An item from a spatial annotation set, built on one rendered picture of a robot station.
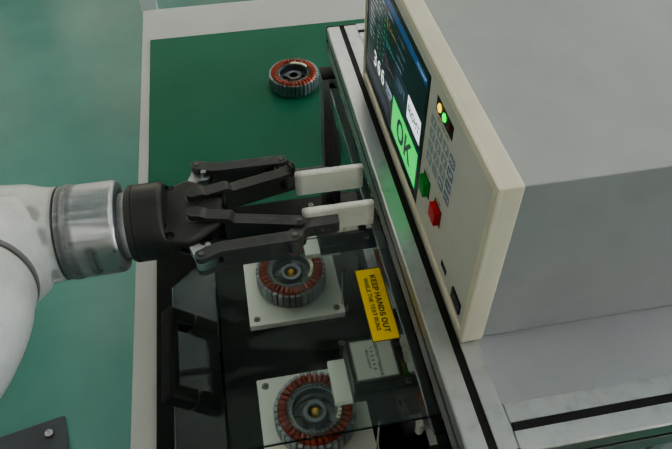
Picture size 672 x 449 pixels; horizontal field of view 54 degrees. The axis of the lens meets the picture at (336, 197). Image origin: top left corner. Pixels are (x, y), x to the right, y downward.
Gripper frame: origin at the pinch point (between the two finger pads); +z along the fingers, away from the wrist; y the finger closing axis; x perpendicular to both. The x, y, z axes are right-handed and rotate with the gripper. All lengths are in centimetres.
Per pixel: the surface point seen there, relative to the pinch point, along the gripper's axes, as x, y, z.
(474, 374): -6.8, 17.9, 9.5
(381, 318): -11.8, 7.3, 3.5
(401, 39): 9.1, -12.7, 9.3
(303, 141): -43, -59, 4
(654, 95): 13.3, 5.9, 26.3
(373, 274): -11.8, 1.4, 4.0
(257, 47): -44, -95, -2
